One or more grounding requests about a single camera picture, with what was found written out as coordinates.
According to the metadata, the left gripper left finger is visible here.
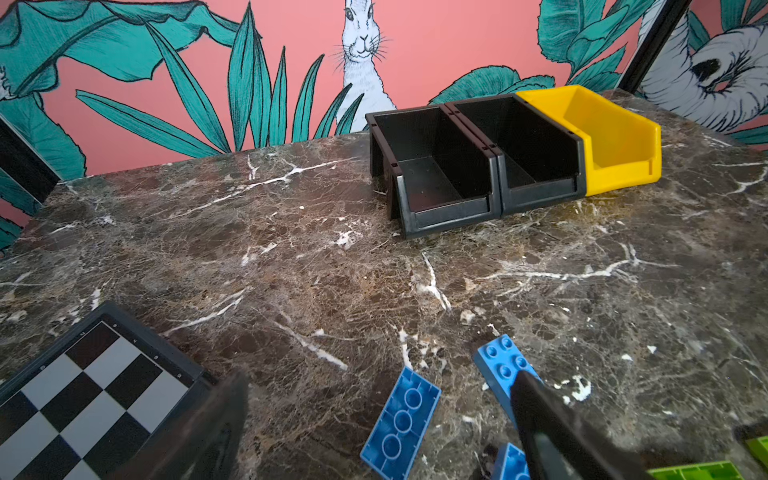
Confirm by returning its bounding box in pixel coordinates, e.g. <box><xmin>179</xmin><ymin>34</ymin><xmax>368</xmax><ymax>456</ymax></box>
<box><xmin>107</xmin><ymin>369</ymin><xmax>248</xmax><ymax>479</ymax></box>

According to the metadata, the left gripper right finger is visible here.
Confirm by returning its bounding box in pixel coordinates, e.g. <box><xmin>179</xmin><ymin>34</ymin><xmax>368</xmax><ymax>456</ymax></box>
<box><xmin>510</xmin><ymin>371</ymin><xmax>651</xmax><ymax>479</ymax></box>

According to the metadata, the blue lego brick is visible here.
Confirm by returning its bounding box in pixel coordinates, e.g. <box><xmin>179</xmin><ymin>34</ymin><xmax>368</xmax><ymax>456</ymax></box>
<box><xmin>473</xmin><ymin>334</ymin><xmax>540</xmax><ymax>426</ymax></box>
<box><xmin>360</xmin><ymin>367</ymin><xmax>442</xmax><ymax>479</ymax></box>

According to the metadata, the green lego brick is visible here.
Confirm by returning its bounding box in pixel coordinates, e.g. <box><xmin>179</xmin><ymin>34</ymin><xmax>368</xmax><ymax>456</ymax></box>
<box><xmin>745</xmin><ymin>436</ymin><xmax>768</xmax><ymax>471</ymax></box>
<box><xmin>647</xmin><ymin>461</ymin><xmax>743</xmax><ymax>480</ymax></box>

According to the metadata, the black bin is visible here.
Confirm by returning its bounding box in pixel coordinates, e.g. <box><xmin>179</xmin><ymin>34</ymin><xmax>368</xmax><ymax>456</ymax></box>
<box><xmin>365</xmin><ymin>105</ymin><xmax>502</xmax><ymax>239</ymax></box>
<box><xmin>447</xmin><ymin>94</ymin><xmax>587</xmax><ymax>215</ymax></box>

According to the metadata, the yellow storage bin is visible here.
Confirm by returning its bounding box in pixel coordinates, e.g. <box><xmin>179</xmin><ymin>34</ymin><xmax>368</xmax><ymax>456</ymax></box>
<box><xmin>518</xmin><ymin>85</ymin><xmax>662</xmax><ymax>196</ymax></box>

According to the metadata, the blue lego brick angled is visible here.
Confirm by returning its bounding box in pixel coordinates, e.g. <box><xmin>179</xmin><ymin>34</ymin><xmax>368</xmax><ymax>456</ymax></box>
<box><xmin>491</xmin><ymin>443</ymin><xmax>530</xmax><ymax>480</ymax></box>

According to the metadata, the checkerboard calibration board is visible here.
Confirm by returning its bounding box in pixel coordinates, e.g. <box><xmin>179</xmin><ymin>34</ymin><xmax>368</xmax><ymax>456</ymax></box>
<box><xmin>1</xmin><ymin>301</ymin><xmax>204</xmax><ymax>479</ymax></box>

